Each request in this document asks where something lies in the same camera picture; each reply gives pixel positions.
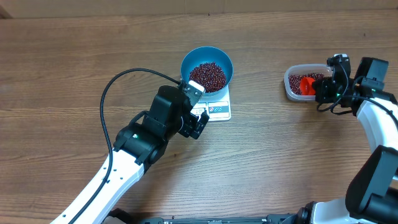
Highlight red beans in bowl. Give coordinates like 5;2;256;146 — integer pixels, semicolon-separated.
189;62;226;93

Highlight clear plastic container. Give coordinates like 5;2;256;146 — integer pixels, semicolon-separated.
284;63;332;101

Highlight red measuring scoop blue handle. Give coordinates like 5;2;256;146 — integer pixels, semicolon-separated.
300;77;315;95

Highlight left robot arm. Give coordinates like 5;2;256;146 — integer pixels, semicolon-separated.
54;81;209;223

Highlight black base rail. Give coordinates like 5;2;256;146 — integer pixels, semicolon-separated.
102;208;313;224

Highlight white kitchen scale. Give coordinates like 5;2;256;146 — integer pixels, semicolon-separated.
191;86;231;122

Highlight blue bowl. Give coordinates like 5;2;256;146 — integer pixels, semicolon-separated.
180;46;234;96

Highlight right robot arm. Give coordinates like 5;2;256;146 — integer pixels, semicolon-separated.
285;54;397;223

